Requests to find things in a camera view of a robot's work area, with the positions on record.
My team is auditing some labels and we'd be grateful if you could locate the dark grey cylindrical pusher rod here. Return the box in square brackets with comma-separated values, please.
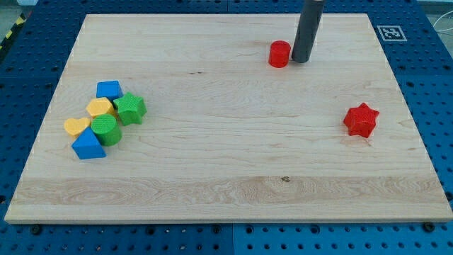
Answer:
[292, 0, 325, 63]

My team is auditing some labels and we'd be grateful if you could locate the red cylinder block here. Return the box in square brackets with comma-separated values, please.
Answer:
[268, 40, 291, 68]

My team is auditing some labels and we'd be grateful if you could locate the white fiducial marker tag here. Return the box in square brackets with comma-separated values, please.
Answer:
[377, 25, 407, 42]

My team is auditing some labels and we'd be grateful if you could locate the red star block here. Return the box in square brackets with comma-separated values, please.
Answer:
[343, 103, 379, 138]

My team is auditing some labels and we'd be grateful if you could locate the light wooden board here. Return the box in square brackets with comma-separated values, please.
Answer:
[5, 13, 452, 225]

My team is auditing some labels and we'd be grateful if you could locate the green star block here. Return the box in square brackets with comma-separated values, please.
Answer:
[113, 92, 147, 126]

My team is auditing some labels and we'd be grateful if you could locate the blue cube block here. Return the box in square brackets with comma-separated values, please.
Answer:
[96, 80, 123, 101]

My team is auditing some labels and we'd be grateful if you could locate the yellow hexagon block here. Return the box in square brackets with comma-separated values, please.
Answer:
[86, 97, 116, 119]

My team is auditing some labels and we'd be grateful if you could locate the green cylinder block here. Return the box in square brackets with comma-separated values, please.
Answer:
[91, 114, 122, 147]

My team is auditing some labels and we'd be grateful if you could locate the blue triangle block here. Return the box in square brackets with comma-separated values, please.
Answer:
[71, 127, 106, 159]

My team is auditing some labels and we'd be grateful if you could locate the yellow heart block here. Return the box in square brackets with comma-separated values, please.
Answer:
[64, 118, 91, 138]

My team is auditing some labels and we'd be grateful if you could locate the black yellow hazard tape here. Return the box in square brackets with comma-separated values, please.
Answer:
[1, 11, 28, 54]

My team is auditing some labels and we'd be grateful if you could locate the white cable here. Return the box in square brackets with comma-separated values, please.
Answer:
[431, 9, 453, 36]

